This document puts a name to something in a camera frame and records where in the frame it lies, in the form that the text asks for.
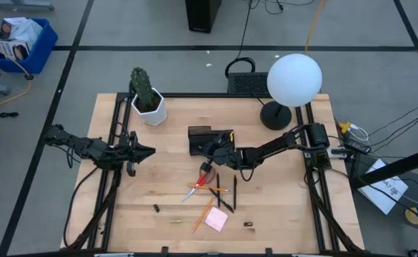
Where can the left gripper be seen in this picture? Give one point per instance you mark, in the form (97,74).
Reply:
(128,151)

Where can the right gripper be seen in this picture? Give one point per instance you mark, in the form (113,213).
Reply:
(226,158)

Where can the orange pencil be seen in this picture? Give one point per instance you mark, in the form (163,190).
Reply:
(208,187)
(203,214)

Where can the black pen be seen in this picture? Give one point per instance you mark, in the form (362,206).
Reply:
(218,194)
(235,192)
(224,204)

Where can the pink sticky note pad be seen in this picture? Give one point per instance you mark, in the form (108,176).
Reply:
(216,218)

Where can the yellow-green eraser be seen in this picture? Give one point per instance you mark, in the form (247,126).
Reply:
(175,221)

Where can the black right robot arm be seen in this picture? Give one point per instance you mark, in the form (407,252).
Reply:
(273,144)

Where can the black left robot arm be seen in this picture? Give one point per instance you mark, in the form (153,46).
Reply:
(87,148)

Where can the black mesh desk organizer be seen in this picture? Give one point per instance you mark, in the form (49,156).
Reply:
(196,137)

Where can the small yellow clip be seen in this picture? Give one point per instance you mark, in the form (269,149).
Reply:
(232,136)

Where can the white hexagonal plant pot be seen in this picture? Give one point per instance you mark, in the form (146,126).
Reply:
(155,116)

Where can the green cactus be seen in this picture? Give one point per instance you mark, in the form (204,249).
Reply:
(142,85)

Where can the black perforated floor box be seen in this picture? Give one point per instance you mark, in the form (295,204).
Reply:
(246,84)

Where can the black table edge clamp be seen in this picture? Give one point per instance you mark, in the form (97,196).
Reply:
(164,250)
(269,251)

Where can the white globe table lamp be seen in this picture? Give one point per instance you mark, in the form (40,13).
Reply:
(294,80)

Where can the yellow plug connector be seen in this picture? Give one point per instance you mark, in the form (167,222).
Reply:
(345,126)

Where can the black computer tower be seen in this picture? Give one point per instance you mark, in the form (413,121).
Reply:
(202,14)

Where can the black castor wheel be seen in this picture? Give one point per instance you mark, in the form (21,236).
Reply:
(29,76)

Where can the blue plastic bin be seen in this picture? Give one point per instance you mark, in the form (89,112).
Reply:
(40,53)

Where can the printed cardboard box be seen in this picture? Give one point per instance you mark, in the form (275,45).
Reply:
(12,50)
(6,28)

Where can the white plastic bag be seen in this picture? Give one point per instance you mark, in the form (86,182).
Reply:
(26,32)

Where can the white printed paper sheet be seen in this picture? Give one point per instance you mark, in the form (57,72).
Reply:
(380,192)

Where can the black metal beam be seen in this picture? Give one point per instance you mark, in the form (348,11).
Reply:
(401,166)

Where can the dark grey side table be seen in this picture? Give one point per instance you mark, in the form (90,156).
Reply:
(417,189)

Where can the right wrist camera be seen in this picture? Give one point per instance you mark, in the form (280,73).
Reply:
(206,166)

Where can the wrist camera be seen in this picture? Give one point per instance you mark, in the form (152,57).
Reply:
(206,166)
(131,169)

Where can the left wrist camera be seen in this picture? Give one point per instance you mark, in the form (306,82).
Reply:
(131,169)

